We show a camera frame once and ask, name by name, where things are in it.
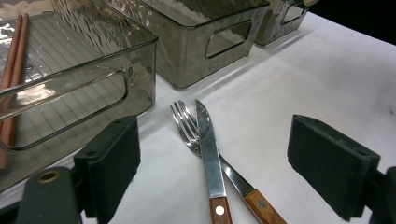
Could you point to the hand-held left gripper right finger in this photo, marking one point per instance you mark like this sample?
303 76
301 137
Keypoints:
330 161

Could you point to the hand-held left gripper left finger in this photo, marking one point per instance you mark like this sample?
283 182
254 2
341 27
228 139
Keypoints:
109 161

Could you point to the smoked clear plastic bin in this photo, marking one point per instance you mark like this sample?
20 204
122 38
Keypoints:
93 46
274 21
186 56

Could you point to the brown wooden chopstick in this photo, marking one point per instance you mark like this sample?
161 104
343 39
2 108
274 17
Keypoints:
12 53
19 59

